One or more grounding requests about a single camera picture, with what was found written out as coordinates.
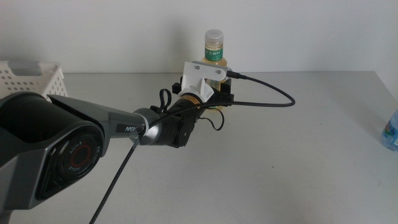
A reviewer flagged yellow tea bottle green label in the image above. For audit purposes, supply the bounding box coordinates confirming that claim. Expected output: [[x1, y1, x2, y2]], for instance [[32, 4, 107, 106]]
[[200, 29, 228, 110]]

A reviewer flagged clear water bottle blue cap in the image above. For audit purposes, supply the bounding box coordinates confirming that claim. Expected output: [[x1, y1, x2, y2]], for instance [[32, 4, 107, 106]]
[[381, 109, 398, 152]]

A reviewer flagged white perforated plastic basket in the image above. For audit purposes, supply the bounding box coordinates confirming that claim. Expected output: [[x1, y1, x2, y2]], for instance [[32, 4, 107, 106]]
[[0, 60, 68, 101]]

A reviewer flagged thin black cable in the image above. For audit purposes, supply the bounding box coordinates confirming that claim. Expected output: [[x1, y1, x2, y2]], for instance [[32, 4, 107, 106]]
[[150, 88, 225, 131]]

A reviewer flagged silver wrist camera white mount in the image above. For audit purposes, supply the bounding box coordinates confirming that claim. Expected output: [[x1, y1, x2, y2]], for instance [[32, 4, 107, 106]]
[[182, 60, 233, 102]]

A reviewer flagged thick black braided cable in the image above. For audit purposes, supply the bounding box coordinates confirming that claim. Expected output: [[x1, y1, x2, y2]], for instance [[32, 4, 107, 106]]
[[89, 70, 296, 224]]

